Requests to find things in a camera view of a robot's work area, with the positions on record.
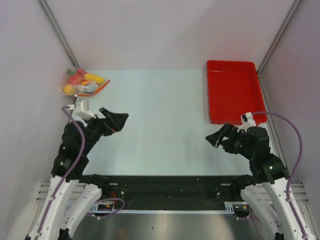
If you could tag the right aluminium frame post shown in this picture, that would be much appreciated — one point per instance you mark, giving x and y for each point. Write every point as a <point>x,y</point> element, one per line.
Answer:
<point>284,25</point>

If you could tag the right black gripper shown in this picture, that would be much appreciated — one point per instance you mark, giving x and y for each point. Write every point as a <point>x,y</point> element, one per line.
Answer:
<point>215,138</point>

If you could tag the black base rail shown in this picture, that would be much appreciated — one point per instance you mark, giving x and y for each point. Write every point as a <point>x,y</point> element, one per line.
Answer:
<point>172,193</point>

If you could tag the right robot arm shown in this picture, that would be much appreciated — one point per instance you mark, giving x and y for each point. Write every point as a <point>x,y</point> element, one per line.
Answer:
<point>266,191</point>

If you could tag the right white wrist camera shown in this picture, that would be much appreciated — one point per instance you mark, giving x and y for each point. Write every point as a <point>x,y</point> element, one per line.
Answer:
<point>248,121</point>

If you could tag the left aluminium frame post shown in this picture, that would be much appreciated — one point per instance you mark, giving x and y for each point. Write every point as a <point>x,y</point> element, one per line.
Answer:
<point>53,23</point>

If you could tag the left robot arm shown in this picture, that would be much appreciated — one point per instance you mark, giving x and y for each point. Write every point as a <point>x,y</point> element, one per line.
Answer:
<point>56,221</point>

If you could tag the dark fake food piece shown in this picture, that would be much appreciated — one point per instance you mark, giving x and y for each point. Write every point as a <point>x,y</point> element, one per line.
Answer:
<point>90,88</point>

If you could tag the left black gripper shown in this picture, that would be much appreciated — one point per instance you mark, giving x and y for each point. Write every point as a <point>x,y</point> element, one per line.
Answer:
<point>116,122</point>

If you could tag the aluminium frame post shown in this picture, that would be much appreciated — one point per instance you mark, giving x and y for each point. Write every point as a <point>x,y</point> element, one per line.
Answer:
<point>284,25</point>
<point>53,23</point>

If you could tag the red plastic bin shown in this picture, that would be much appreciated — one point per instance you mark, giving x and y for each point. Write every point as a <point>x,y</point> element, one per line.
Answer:
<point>233,89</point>

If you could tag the yellow fake corn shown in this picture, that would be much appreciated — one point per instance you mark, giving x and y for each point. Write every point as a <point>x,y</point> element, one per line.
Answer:
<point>94,78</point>

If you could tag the clear zip top bag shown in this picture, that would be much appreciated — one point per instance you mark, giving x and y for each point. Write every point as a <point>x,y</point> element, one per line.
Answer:
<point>80,87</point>

